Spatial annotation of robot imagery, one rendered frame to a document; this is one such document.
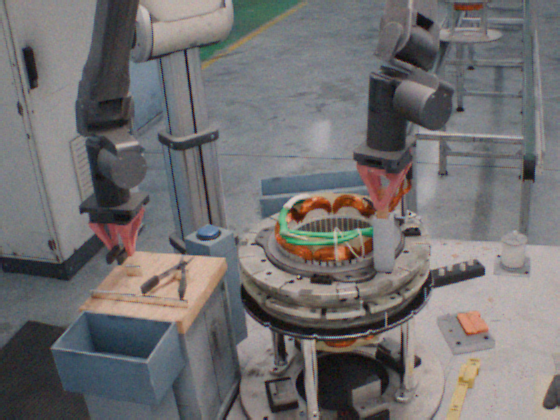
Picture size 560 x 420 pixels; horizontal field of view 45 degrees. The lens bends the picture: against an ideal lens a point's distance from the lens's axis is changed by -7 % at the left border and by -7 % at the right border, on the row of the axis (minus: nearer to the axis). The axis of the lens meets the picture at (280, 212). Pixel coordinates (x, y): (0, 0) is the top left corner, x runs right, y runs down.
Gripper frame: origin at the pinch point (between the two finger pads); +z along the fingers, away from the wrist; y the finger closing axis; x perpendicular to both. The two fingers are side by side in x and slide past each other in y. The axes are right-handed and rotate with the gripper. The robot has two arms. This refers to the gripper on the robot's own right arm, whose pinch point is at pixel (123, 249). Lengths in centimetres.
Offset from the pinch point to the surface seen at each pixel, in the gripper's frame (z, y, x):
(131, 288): 6.7, 0.8, -1.1
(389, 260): 0.9, 42.8, 4.3
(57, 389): 114, -93, 80
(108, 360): 7.2, 5.6, -19.6
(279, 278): 3.3, 26.2, 0.7
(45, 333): 115, -118, 113
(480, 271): 33, 58, 56
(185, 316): 6.5, 13.2, -7.4
